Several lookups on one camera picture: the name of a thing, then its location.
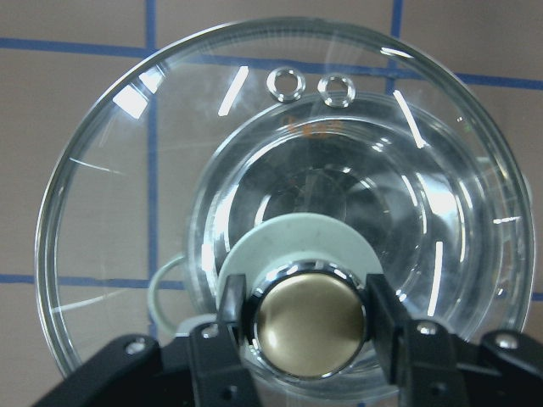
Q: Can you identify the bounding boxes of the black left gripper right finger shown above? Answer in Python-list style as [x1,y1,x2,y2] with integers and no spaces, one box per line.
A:
[365,274,467,406]

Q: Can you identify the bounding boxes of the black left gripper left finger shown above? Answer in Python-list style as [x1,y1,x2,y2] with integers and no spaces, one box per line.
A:
[189,274,259,406]

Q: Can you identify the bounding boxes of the glass pot lid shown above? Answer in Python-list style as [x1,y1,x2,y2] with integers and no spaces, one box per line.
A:
[35,18,542,406]

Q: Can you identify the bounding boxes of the steel pot with handles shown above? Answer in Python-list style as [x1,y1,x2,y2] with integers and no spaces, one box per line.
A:
[155,93,534,339]

